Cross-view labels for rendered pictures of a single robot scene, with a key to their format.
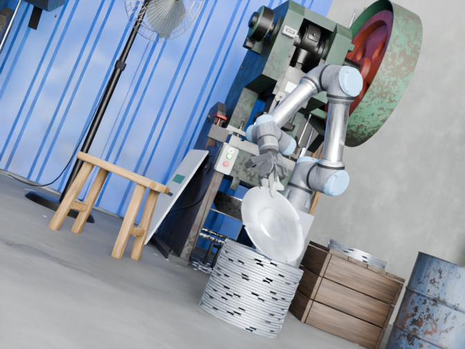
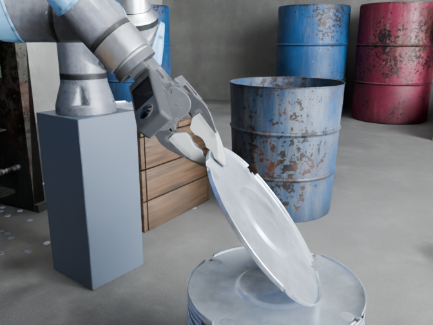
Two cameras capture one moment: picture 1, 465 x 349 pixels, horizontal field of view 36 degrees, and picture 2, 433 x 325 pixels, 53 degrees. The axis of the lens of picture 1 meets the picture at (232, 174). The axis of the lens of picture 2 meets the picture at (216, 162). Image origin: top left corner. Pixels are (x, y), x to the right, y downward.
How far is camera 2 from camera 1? 220 cm
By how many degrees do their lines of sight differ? 52
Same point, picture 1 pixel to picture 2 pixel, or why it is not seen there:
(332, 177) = (158, 42)
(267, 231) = (284, 250)
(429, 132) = not seen: outside the picture
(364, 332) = (196, 192)
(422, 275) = (275, 115)
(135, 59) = not seen: outside the picture
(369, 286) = not seen: hidden behind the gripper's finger
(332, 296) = (161, 182)
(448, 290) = (314, 119)
